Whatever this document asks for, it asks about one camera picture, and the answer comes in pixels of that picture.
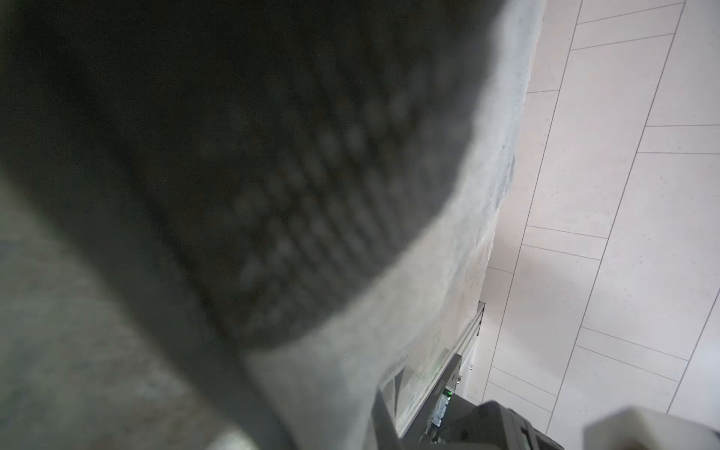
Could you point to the grey laptop bag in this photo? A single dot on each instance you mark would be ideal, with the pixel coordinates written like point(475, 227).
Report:
point(231, 221)

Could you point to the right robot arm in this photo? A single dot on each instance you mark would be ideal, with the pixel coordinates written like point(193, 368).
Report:
point(455, 423)

